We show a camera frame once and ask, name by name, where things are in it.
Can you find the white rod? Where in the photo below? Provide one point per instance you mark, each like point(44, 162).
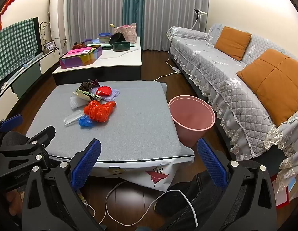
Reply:
point(24, 66)

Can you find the stack of coloured bowls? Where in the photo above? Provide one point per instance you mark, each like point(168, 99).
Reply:
point(104, 37)

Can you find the dark red teapot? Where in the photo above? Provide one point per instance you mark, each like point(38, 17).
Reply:
point(78, 45)

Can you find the bamboo plant in vase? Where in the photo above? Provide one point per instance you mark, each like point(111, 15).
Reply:
point(44, 32)

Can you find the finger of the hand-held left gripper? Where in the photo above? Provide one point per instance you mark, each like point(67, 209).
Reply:
point(12, 122)
point(44, 136)

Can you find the pink plastic bin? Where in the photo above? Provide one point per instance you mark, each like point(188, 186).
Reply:
point(187, 130)

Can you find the teal curtain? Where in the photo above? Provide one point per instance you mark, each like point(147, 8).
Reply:
point(133, 7)

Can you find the small photo frame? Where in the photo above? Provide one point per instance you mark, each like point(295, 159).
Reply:
point(49, 45)

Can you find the white floor lamp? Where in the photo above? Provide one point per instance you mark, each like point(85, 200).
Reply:
point(196, 16)

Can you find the clear plastic wrapper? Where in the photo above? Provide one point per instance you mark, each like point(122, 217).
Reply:
point(71, 119)

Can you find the white power strip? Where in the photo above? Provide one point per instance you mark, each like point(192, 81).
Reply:
point(176, 70)

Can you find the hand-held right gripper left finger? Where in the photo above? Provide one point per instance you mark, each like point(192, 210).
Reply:
point(87, 163)

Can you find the dark green bowl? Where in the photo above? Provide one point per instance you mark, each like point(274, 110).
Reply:
point(121, 46)

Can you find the green checked cloth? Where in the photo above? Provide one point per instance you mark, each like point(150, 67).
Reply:
point(14, 45)

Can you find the green checked cloth television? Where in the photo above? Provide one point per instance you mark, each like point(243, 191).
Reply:
point(39, 36)

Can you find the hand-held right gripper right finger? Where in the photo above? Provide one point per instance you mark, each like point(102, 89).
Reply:
point(211, 163)

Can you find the dark wrapper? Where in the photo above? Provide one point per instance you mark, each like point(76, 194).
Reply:
point(87, 85)

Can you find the large orange cushion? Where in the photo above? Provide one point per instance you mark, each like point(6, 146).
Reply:
point(274, 84)

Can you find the mint green tray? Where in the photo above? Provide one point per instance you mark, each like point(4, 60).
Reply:
point(101, 45)

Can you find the red cardboard box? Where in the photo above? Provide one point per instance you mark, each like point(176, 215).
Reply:
point(282, 197)

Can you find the large red plastic bag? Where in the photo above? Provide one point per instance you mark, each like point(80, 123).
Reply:
point(98, 112)

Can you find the person's leg in jeans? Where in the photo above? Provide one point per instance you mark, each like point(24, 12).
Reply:
point(199, 204)

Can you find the red wall decoration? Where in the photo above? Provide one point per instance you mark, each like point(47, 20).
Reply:
point(8, 1)

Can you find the small orange cushion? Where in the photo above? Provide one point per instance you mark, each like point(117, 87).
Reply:
point(232, 42)

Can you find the pink quilted basket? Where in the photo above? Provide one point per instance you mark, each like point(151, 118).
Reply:
point(128, 33)

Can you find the white foam sheet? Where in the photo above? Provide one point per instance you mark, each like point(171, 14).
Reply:
point(77, 102)

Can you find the multicoloured rectangular box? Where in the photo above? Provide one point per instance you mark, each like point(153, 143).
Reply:
point(79, 59)

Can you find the grey quilted sofa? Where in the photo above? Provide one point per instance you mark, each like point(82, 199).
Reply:
point(211, 72)

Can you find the grey curtain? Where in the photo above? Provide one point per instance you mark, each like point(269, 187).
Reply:
point(96, 7)
point(173, 12)

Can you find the person's left hand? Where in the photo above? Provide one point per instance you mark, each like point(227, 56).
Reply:
point(14, 202)

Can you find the small red plastic bag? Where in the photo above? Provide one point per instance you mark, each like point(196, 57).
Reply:
point(103, 91)

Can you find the white standing air conditioner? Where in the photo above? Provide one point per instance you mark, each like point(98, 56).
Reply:
point(59, 16)

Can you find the blue plastic bag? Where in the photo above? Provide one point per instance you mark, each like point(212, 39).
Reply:
point(85, 121)

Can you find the purple plastic scoop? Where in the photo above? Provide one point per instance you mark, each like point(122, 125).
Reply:
point(87, 41)

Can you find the purple foam net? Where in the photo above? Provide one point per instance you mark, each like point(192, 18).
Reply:
point(113, 95)

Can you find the white marble coffee table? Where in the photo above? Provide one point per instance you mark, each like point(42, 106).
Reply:
point(120, 59)

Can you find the green and white wrapper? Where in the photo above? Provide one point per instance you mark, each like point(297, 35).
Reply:
point(87, 95)

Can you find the white and green cabinet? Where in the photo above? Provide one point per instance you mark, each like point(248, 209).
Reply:
point(26, 77)

